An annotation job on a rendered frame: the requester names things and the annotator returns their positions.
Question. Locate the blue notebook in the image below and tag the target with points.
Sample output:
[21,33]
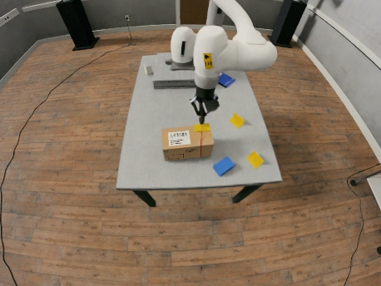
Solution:
[225,80]

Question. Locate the blue box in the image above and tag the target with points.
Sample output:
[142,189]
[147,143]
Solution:
[223,166]

